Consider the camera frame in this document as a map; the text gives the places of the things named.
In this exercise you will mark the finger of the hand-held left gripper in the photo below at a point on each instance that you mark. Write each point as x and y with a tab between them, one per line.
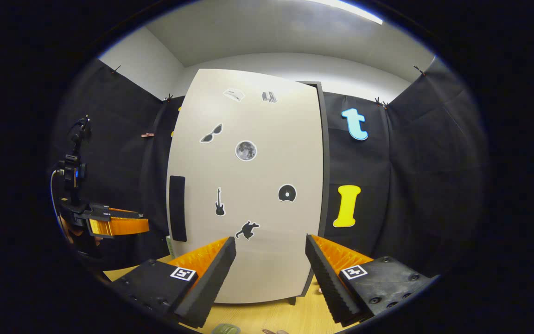
125	213
121	226

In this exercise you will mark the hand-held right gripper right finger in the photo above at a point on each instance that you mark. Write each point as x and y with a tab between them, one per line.
329	287

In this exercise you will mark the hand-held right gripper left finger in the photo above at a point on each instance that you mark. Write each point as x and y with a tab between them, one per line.
211	287

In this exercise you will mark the black backdrop cloth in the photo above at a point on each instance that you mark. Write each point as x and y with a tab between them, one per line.
415	185

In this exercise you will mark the red clip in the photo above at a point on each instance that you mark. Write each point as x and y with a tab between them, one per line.
147	135

